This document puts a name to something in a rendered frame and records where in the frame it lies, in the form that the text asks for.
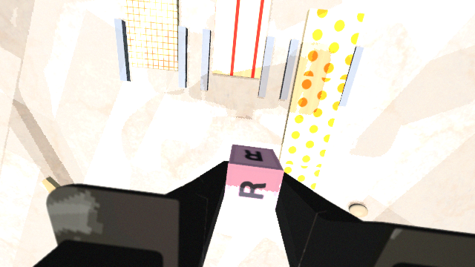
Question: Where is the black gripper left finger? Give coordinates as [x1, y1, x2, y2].
[46, 161, 229, 267]

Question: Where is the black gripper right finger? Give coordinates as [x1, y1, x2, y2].
[275, 172, 475, 267]

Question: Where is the pink and white cube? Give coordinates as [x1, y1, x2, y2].
[223, 144, 284, 216]

